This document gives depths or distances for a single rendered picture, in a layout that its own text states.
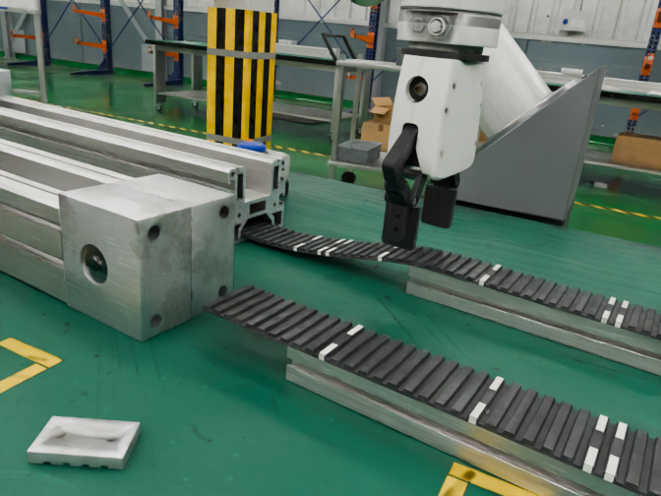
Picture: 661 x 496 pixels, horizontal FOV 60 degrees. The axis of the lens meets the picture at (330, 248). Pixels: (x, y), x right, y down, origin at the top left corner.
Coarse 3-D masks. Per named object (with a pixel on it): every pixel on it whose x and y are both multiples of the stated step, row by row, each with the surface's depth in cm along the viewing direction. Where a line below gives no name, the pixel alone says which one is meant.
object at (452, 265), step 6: (450, 258) 54; (456, 258) 55; (462, 258) 54; (468, 258) 55; (444, 264) 53; (450, 264) 53; (456, 264) 53; (462, 264) 53; (438, 270) 52; (444, 270) 52; (450, 270) 51; (456, 270) 52
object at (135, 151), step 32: (0, 96) 92; (0, 128) 80; (32, 128) 76; (64, 128) 72; (96, 128) 80; (128, 128) 77; (96, 160) 70; (128, 160) 69; (160, 160) 64; (192, 160) 62; (224, 160) 69; (256, 160) 66; (256, 192) 67
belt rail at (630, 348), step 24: (408, 288) 54; (432, 288) 53; (456, 288) 52; (480, 288) 50; (480, 312) 51; (504, 312) 50; (528, 312) 48; (552, 312) 47; (552, 336) 48; (576, 336) 47; (600, 336) 46; (624, 336) 45; (624, 360) 45; (648, 360) 44
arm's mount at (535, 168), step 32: (576, 96) 78; (544, 128) 81; (576, 128) 79; (480, 160) 86; (512, 160) 84; (544, 160) 82; (576, 160) 80; (480, 192) 87; (512, 192) 85; (544, 192) 83
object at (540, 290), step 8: (536, 280) 51; (544, 280) 51; (552, 280) 51; (528, 288) 50; (536, 288) 49; (544, 288) 49; (552, 288) 50; (520, 296) 48; (528, 296) 48; (536, 296) 48; (544, 296) 48
